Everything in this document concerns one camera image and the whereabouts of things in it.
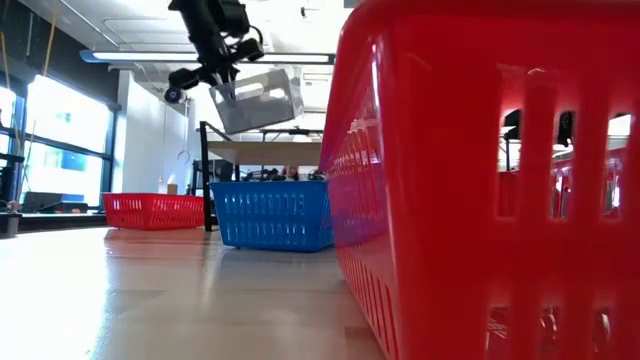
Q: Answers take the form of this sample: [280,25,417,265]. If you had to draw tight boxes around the black machine frame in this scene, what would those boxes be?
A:
[0,152,25,204]

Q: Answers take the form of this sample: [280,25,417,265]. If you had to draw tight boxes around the long ceiling light bar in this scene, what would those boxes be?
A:
[79,49,336,65]

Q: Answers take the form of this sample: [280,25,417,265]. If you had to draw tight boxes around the grey translucent plastic basket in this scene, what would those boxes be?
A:
[208,68,297,135]

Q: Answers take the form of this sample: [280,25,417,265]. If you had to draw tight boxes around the white hanging hook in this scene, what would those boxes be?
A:
[176,99,192,165]

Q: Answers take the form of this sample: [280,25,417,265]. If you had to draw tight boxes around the yellow hanging cable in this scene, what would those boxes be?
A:
[0,32,11,91]
[42,12,57,76]

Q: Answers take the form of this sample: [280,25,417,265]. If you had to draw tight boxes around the red slotted plastic basket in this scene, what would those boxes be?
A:
[102,192,206,231]
[319,0,640,360]

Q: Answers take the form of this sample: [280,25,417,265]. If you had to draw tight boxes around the black window frame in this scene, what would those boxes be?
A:
[0,74,121,211]

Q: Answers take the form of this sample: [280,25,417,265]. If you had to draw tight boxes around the black computer monitor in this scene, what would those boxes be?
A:
[209,159,235,183]

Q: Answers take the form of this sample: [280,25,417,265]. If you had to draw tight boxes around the wood shelf black metal legs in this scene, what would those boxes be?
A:
[198,120,324,232]

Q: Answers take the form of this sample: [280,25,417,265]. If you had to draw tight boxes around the grey metal block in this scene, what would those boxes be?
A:
[0,212,22,239]

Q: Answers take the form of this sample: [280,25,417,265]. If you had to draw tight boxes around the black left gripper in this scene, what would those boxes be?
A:
[167,38,265,103]

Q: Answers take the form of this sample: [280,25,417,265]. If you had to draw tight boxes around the black flat case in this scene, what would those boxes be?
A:
[22,191,89,215]

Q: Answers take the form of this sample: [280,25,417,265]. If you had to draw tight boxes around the blue slotted plastic basket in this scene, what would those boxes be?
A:
[209,180,335,253]

